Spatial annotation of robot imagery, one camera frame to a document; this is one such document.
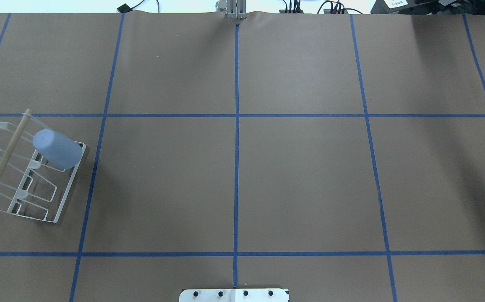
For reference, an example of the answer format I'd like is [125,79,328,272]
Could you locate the light blue plastic cup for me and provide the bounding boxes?
[33,129,83,170]

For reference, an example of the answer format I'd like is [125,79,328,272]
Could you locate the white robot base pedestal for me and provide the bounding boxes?
[179,288,290,302]

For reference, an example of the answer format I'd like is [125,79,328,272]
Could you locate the white wire cup holder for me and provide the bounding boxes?
[0,109,87,224]

